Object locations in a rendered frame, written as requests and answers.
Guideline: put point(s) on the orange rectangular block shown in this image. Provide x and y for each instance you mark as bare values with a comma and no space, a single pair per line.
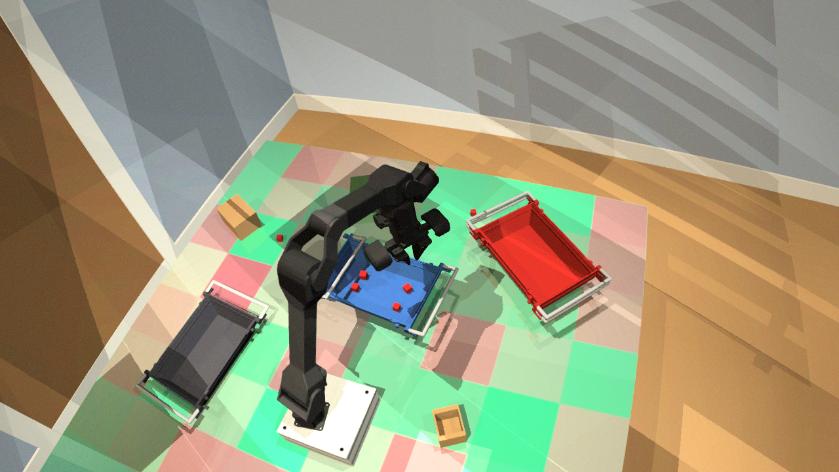
239,217

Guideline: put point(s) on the green rectangular block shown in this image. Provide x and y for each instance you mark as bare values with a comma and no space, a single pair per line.
357,182

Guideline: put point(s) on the orange open-top tray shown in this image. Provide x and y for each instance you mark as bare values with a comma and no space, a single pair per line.
449,426

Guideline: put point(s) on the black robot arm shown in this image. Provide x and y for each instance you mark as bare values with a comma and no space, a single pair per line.
303,278

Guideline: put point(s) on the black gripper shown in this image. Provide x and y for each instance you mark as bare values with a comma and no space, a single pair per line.
416,234

